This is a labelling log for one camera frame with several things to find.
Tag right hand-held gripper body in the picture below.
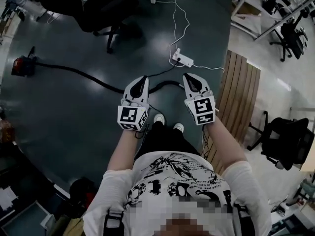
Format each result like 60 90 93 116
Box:
184 94 218 127

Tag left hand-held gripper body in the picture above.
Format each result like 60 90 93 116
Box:
117 97 151 132

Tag black vacuum hose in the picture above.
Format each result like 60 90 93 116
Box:
34 61 185 96

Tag person's right forearm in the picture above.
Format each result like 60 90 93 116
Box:
207 118 249 169

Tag person's left forearm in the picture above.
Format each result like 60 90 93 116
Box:
106 128 140 173

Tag red vacuum cleaner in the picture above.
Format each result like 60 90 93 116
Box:
11 46 38 78

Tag person's left white shoe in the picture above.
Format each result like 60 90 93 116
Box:
153 113 166 127

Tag person's white shoe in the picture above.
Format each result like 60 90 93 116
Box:
153 113 166 127
172 122 185 134

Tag person's right white shoe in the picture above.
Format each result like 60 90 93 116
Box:
172 122 185 134

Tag wooden slatted board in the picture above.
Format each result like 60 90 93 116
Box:
201 49 261 176

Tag black trousers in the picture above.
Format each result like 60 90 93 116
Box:
133 121 202 162

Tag white printed t-shirt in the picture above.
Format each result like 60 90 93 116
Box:
82 150 272 236

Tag brown cardboard box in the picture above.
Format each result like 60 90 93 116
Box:
236 2 262 17

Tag black mesh office chair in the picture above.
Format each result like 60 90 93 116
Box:
247 110 315 172

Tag black red bag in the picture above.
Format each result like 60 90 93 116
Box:
69 177 99 219

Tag person's neck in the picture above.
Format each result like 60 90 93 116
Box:
167 217 205 236

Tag white power strip with cable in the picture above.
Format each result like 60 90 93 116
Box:
125 0 226 74

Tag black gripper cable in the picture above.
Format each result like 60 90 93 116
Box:
201 125 212 157
134 123 151 140

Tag black plug cable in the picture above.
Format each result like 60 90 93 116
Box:
147 62 178 79

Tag white metal desk frame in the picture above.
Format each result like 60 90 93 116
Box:
230 0 315 42

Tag grey black backpack strap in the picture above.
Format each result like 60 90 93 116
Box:
232 203 249 236
103 209 125 236

